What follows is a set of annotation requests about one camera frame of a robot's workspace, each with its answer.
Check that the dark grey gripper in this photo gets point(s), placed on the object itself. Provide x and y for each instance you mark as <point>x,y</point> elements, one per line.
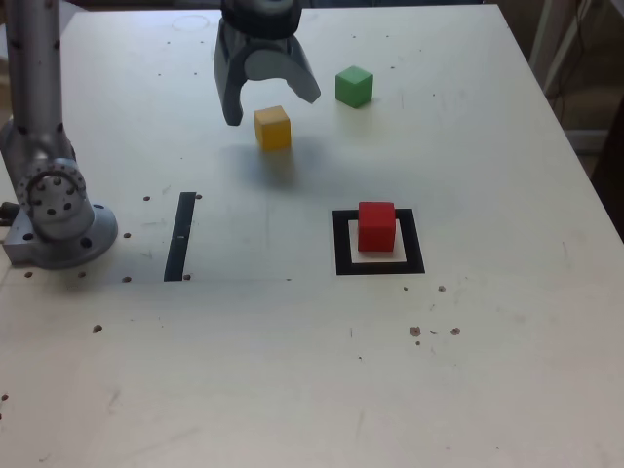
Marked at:
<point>265,42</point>

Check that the green cube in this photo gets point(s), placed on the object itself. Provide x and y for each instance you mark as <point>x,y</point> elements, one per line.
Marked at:
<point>353,88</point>

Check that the white background frame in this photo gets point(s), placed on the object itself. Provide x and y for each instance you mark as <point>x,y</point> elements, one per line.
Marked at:
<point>541,39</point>

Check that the yellow cube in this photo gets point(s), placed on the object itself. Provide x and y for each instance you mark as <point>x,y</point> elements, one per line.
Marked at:
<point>272,129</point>

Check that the black tape strip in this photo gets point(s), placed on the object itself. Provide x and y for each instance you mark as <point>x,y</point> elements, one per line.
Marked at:
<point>178,234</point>

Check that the black tape square outline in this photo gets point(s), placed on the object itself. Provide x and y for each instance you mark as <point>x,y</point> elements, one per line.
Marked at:
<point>341,244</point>

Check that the red cube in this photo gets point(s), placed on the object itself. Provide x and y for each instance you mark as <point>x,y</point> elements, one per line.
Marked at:
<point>376,229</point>

